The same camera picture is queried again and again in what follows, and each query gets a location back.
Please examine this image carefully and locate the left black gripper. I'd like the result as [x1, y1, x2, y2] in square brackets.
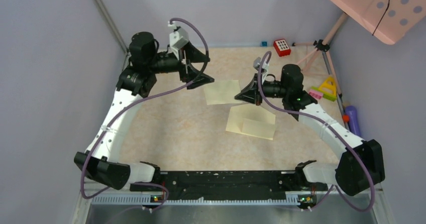
[148, 40, 214, 88]

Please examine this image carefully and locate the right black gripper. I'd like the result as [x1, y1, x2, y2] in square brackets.
[235, 72, 289, 106]

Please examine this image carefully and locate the pale yellow envelope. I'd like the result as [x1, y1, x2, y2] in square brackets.
[226, 104, 276, 140]

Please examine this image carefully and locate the tan letter paper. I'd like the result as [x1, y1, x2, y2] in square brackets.
[203, 80, 243, 105]

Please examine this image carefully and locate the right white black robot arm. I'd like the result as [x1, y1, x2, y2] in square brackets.
[235, 64, 385, 196]

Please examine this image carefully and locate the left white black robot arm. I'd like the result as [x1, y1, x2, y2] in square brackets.
[74, 30, 214, 190]

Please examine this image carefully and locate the red toy block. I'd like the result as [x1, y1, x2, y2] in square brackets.
[273, 39, 291, 57]

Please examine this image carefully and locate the pink toy brick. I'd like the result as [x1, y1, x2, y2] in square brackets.
[308, 89, 324, 100]

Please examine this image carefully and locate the yellow triangular toy block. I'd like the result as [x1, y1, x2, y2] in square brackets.
[318, 76, 337, 97]

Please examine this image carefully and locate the green toy brick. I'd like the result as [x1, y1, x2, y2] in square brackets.
[311, 87, 337, 101]

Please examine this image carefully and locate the pink wooden tripod stand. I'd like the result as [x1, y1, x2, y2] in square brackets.
[292, 13, 350, 117]

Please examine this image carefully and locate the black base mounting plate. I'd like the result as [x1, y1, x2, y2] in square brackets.
[130, 170, 328, 201]

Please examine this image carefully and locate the purple flashlight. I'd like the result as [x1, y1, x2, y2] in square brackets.
[342, 105, 362, 137]

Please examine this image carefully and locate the pink dotted board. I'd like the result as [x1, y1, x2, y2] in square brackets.
[330, 0, 425, 45]

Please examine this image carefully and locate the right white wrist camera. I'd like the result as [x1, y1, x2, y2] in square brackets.
[253, 56, 270, 83]

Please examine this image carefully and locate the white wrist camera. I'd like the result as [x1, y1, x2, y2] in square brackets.
[168, 22, 189, 51]
[253, 56, 270, 83]

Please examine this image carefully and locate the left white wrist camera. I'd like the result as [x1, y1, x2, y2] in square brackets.
[168, 22, 189, 51]

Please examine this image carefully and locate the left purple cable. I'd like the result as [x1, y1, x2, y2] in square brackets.
[80, 17, 210, 213]

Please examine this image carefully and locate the purple cable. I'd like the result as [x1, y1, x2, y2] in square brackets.
[80, 17, 210, 213]
[257, 51, 376, 213]

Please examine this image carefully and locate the aluminium frame rail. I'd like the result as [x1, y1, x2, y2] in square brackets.
[93, 0, 128, 54]

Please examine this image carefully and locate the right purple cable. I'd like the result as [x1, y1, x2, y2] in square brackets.
[257, 51, 376, 213]

